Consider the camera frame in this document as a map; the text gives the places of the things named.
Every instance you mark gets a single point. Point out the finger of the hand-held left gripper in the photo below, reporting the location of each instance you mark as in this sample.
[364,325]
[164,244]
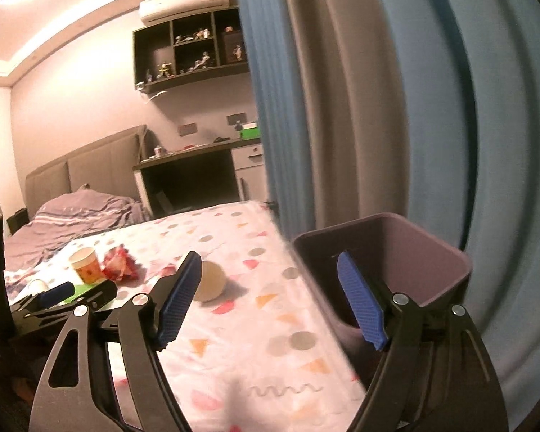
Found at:
[56,293]
[99,294]

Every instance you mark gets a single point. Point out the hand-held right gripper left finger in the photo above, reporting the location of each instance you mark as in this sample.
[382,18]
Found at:
[177,301]

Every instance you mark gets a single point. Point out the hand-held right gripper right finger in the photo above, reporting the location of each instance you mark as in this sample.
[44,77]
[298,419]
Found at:
[360,301]

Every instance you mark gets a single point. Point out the green packet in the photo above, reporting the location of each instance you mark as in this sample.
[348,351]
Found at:
[83,288]

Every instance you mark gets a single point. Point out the small white grid paper cup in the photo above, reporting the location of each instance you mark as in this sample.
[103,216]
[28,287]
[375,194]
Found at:
[38,287]

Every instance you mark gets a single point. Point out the yellow paper cup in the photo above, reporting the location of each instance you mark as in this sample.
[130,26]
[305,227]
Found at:
[87,270]

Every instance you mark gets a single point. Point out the red snack wrapper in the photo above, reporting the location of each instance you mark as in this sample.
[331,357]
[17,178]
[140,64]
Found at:
[117,263]

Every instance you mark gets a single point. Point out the large white paper cup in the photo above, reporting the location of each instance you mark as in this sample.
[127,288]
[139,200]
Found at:
[211,281]

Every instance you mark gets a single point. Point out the grey plastic bin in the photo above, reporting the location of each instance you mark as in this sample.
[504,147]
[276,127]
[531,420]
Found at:
[409,256]

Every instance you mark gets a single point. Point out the dark furniture piece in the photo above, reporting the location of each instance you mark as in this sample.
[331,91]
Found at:
[17,220]

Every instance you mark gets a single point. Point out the grey striped duvet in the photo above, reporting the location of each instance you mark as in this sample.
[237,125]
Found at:
[72,220]

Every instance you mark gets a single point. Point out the grey padded headboard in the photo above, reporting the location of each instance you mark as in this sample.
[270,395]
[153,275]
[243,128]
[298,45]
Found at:
[99,166]

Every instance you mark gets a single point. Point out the dark desk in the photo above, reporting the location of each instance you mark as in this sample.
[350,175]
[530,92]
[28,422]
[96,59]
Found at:
[193,150]

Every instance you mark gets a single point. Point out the white drawer cabinet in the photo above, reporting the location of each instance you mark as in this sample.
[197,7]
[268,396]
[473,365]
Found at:
[247,166]

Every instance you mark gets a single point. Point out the small pink white item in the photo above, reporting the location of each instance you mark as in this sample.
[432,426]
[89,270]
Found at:
[158,150]

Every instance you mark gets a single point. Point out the small black item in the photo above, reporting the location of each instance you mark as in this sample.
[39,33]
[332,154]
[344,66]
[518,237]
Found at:
[221,139]

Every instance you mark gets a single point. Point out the small dark desk figure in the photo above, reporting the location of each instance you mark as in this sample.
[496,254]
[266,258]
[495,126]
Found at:
[238,129]

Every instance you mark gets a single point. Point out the green box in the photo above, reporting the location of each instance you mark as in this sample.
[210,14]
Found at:
[250,132]

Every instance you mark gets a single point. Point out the grey curtain panel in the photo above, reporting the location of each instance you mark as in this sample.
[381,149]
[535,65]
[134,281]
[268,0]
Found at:
[342,99]

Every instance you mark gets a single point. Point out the blue curtain panel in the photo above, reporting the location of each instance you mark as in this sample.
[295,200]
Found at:
[499,144]
[270,99]

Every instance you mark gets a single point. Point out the group of small figurines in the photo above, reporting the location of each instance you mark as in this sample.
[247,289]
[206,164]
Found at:
[164,69]

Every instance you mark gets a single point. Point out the white air conditioner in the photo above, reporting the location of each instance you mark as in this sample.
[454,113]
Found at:
[184,4]

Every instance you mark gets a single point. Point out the dark wall socket panel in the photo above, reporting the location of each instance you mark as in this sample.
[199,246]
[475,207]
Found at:
[236,119]
[187,129]

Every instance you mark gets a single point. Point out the dark wall shelf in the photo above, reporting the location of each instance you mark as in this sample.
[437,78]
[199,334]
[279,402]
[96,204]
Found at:
[155,49]

